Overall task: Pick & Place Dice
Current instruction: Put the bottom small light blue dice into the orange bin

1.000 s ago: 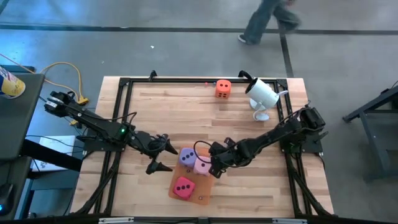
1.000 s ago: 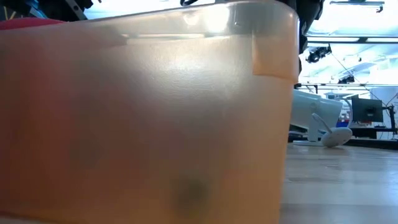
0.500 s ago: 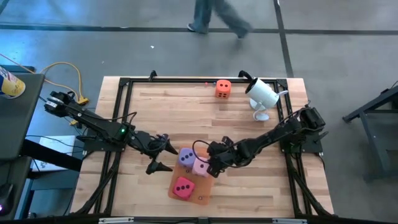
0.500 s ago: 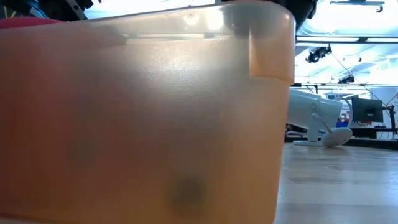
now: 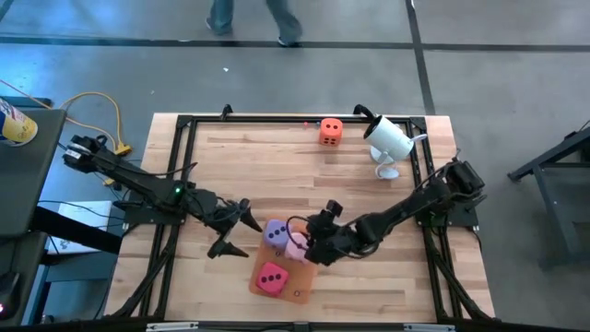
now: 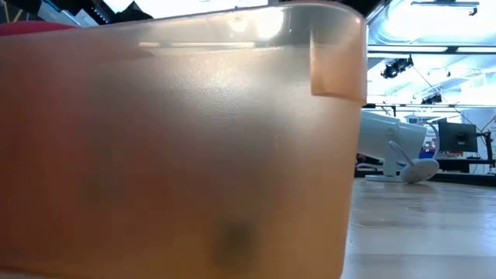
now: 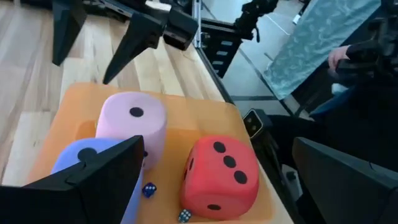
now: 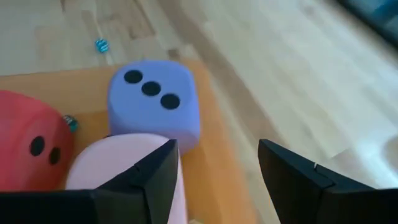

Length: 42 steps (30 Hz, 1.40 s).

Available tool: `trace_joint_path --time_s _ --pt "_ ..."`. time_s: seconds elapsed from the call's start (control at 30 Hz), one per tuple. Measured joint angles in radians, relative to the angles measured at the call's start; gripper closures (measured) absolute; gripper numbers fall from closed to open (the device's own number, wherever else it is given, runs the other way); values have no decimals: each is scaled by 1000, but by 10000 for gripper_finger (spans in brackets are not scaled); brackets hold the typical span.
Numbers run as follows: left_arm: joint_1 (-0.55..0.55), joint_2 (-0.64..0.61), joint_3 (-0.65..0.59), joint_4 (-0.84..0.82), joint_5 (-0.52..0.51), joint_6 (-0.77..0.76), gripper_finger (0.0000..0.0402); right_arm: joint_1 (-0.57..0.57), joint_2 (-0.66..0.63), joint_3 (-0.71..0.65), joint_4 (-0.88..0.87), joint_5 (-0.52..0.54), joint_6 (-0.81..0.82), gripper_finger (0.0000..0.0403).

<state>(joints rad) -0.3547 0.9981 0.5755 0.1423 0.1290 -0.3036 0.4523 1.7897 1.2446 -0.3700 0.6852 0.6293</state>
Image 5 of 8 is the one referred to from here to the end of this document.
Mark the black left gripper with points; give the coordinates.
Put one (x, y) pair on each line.
(221, 216)

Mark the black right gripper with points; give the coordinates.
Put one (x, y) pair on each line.
(329, 242)

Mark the large pink foam die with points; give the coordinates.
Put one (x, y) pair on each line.
(295, 251)

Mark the large purple foam die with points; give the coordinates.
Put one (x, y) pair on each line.
(272, 240)

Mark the thin wooden board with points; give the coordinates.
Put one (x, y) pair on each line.
(304, 281)

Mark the large red foam die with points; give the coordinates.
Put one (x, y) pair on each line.
(265, 286)

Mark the large orange foam die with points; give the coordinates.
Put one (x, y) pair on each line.
(325, 126)

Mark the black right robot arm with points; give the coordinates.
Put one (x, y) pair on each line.
(401, 209)

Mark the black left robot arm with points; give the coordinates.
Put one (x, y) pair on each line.
(138, 177)

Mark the white cardboard box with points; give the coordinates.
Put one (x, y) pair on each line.
(87, 214)

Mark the black equipment stand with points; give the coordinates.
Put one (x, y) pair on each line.
(78, 230)

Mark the black side table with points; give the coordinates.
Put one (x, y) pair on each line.
(32, 184)

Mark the person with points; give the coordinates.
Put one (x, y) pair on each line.
(286, 23)

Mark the black metal workbench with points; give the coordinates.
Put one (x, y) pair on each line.
(553, 203)

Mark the yellow wipes canister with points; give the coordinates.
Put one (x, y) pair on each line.
(16, 126)

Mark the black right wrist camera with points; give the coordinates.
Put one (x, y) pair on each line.
(334, 208)

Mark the silver aluminium bracket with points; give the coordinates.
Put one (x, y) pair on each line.
(170, 327)
(428, 328)

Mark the black aluminium table frame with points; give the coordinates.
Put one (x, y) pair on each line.
(258, 118)

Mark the white camera on stand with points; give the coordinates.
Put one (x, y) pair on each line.
(389, 138)

